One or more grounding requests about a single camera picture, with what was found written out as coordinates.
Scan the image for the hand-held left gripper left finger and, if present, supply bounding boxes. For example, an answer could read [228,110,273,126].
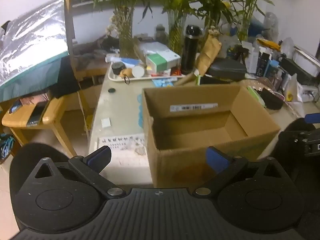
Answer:
[32,146,126,200]

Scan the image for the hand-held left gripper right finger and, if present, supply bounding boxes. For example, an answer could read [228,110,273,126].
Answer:
[192,147,288,197]

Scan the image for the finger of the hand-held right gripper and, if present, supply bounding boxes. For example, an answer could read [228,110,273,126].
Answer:
[304,113,320,130]

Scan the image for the brown cardboard box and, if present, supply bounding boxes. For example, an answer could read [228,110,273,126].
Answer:
[142,84,281,188]

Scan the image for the brown drawstring pouch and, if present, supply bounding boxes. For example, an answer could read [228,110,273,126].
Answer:
[119,68,133,80]

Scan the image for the blue wet wipes packet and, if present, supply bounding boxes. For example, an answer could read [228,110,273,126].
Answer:
[152,77,177,87]

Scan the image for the printed paper sheet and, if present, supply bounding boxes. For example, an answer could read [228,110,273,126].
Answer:
[97,134,146,156]

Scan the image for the white power strip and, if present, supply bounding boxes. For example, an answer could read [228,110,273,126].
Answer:
[302,84,320,102]

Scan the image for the white plastic bag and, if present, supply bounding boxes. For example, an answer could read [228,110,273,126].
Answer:
[283,73,303,103]

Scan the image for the clear pink plastic bowl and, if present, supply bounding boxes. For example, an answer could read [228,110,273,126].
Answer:
[256,77,286,98]

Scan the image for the white storage bin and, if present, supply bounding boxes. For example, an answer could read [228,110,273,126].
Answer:
[292,45,320,73]

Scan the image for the green plastic packet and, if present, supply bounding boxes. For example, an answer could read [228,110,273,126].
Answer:
[246,86,266,107]

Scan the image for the blue carton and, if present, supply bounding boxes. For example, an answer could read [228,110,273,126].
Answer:
[266,60,280,78]

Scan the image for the wooden stool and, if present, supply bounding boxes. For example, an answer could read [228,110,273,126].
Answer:
[1,95,78,157]

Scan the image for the black carton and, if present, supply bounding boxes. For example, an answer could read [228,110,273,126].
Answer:
[257,51,272,77]

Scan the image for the smartphone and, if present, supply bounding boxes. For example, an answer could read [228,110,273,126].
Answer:
[26,101,49,126]

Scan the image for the white plastic tray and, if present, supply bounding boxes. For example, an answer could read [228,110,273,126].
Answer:
[107,61,187,82]

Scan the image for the brown paper roll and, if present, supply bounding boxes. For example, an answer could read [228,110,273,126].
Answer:
[173,71,201,87]

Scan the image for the yellow and black pouch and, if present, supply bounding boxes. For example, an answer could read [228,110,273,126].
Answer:
[256,38,281,51]

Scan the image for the tall white carton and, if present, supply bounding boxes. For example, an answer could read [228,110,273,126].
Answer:
[241,41,261,75]

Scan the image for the black round container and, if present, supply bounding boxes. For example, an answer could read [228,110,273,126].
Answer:
[111,62,126,76]

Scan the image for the grey zip case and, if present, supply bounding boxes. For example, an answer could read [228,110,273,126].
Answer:
[208,58,248,77]

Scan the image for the white cap pill bottle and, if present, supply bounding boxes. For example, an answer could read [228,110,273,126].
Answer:
[132,65,145,78]

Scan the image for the blue striped bag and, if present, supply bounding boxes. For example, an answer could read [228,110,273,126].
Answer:
[0,133,15,160]

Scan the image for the small black tripod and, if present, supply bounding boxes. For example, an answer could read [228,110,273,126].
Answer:
[234,46,248,66]

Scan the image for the white spray bottle blue label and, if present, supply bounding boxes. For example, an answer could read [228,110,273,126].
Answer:
[105,54,141,65]

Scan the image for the clear plastic bag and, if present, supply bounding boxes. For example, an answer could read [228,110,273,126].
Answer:
[263,12,280,40]

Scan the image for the red and white flat box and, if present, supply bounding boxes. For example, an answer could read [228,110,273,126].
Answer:
[146,71,172,77]

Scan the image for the brown paper bag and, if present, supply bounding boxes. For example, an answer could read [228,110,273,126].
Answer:
[195,33,222,76]

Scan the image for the blue fuzzy object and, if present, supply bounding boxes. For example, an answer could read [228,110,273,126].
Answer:
[249,17,266,37]

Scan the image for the black thermos bottle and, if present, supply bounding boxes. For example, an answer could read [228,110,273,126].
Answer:
[180,24,204,76]

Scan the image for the green and white carton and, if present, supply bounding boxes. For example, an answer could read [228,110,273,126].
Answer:
[146,51,181,72]

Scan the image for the bamboo plant in glass vase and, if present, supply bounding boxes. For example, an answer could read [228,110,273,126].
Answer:
[197,0,234,30]
[94,0,154,58]
[225,0,287,42]
[155,0,200,55]

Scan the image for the white plastic wrapped package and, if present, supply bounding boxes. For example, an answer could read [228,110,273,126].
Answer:
[138,41,173,56]

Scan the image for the silver insulated bag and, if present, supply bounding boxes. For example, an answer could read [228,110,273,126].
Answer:
[0,0,70,101]

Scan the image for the grey lidded jar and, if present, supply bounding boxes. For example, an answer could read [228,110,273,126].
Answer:
[156,24,168,42]

